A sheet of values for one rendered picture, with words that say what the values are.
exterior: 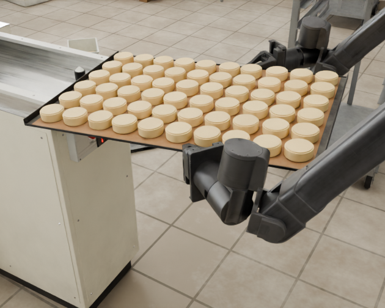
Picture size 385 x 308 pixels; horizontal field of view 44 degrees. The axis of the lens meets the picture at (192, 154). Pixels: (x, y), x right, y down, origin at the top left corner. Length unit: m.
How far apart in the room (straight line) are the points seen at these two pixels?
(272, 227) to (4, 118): 0.93
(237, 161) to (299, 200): 0.10
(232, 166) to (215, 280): 1.30
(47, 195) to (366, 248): 1.36
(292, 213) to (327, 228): 1.54
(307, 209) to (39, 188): 0.96
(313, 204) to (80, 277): 1.10
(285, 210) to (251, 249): 1.39
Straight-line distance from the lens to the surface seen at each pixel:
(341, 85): 1.12
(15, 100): 1.37
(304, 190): 0.69
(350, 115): 2.84
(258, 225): 0.71
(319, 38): 1.22
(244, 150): 0.69
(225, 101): 0.99
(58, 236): 1.58
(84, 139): 1.37
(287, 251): 2.10
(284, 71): 1.13
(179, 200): 2.31
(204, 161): 0.79
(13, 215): 1.69
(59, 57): 1.62
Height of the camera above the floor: 1.47
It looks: 34 degrees down
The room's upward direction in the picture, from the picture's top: straight up
